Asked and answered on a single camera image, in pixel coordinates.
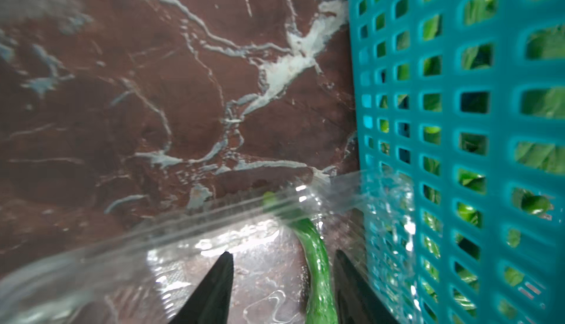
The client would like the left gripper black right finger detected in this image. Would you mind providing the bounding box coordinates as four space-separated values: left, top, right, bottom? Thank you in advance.
333 250 398 324

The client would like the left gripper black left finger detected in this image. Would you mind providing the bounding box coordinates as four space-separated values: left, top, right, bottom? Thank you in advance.
169 251 234 324

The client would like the clear clamshell container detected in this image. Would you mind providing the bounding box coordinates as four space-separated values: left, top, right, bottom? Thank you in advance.
1 171 413 323

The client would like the teal perforated plastic basket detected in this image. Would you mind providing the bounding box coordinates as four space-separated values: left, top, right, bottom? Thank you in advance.
349 0 564 323

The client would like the small green pepper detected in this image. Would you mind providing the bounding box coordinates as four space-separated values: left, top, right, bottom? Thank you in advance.
262 192 338 323

